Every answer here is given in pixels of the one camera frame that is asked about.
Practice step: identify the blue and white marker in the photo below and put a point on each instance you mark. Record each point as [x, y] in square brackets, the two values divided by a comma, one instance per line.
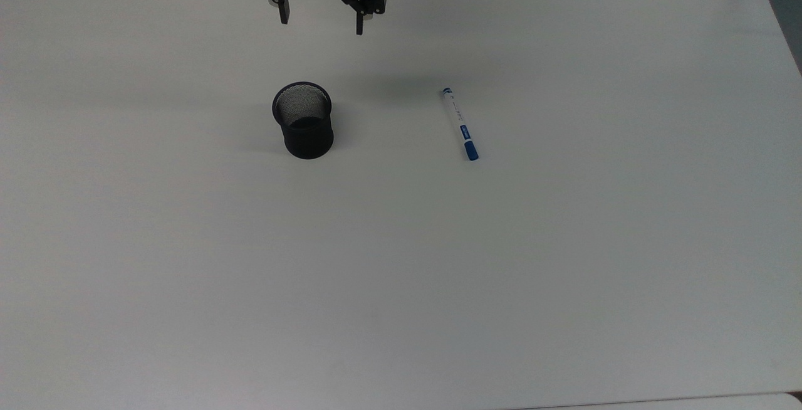
[460, 123]

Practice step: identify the black mesh pen cup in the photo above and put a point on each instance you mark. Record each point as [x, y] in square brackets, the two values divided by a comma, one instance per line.
[304, 120]

